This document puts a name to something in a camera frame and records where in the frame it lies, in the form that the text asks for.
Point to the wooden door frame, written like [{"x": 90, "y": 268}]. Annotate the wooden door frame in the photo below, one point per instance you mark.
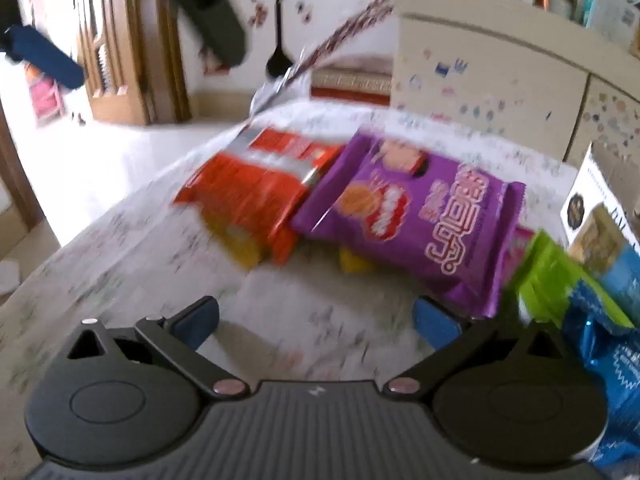
[{"x": 130, "y": 60}]

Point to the floral tablecloth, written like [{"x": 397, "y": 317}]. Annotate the floral tablecloth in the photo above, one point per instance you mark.
[{"x": 150, "y": 240}]

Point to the cardboard box with white flap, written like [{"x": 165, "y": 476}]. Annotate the cardboard box with white flap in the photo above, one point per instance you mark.
[{"x": 600, "y": 175}]

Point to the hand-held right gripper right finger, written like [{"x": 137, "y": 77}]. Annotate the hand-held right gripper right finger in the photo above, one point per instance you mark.
[{"x": 435, "y": 324}]

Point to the orange snack packet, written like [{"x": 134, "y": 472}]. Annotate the orange snack packet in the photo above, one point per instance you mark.
[{"x": 250, "y": 185}]

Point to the shiny blue snack packet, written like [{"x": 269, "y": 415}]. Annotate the shiny blue snack packet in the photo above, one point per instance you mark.
[{"x": 610, "y": 360}]

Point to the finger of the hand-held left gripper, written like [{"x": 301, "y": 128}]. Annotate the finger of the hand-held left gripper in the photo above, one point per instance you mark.
[
  {"x": 45, "y": 55},
  {"x": 210, "y": 10}
]

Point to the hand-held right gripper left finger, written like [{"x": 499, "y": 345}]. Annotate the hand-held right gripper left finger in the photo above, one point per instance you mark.
[{"x": 202, "y": 322}]

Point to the cream cabinet with stickers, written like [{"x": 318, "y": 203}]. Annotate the cream cabinet with stickers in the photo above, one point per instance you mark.
[{"x": 475, "y": 60}]

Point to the white jar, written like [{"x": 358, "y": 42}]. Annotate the white jar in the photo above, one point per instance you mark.
[{"x": 561, "y": 6}]

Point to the dried branch bouquet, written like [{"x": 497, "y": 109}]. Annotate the dried branch bouquet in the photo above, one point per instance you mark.
[{"x": 340, "y": 35}]

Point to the purple snack packet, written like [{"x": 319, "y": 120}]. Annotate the purple snack packet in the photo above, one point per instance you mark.
[{"x": 400, "y": 210}]

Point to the white carton with barcode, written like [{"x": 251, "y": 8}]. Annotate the white carton with barcode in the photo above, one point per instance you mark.
[{"x": 607, "y": 5}]

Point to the green snack packet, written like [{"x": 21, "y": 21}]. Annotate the green snack packet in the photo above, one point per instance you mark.
[{"x": 550, "y": 275}]

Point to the red patterned box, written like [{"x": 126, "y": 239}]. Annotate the red patterned box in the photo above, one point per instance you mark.
[{"x": 350, "y": 85}]

